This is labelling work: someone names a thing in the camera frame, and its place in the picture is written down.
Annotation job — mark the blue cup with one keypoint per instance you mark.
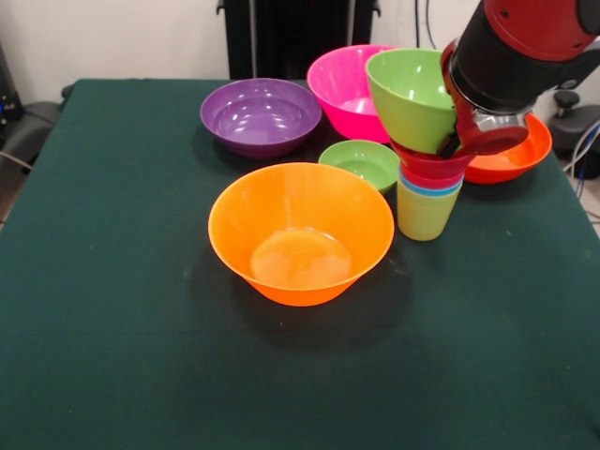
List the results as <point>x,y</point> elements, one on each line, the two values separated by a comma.
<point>410,190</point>

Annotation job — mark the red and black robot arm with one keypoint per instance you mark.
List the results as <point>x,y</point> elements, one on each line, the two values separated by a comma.
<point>520,51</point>

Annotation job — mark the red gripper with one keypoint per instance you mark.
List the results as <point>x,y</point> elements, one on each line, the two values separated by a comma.
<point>469,129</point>

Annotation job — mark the pink bowl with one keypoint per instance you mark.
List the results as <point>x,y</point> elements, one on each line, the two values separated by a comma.
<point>337,89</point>

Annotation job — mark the black equipment with knob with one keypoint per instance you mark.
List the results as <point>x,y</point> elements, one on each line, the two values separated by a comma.
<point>579,129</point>

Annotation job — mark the small green bowl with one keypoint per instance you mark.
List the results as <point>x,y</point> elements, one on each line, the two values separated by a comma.
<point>361,161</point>

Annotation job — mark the large green bowl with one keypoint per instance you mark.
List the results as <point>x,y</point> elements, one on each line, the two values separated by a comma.
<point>417,122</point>

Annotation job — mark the large orange bowl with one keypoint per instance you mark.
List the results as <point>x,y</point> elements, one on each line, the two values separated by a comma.
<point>300,220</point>

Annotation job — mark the black electronics box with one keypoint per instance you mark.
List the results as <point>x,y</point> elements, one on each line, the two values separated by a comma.
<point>8,103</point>

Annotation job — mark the black table clamp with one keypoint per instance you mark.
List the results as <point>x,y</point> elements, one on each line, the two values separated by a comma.
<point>67,91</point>

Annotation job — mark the red-orange bowl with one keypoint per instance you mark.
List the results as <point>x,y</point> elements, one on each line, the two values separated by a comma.
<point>515,164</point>

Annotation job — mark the purple bowl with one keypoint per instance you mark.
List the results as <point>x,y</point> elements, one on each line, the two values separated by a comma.
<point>260,117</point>

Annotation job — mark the red cup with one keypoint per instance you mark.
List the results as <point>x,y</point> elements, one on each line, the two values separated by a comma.
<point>426,183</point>

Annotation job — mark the dark green tablecloth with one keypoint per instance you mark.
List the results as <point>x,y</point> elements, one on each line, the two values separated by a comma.
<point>140,365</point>

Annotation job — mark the yellow cup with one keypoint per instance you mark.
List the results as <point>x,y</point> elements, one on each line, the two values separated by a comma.
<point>424,220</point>

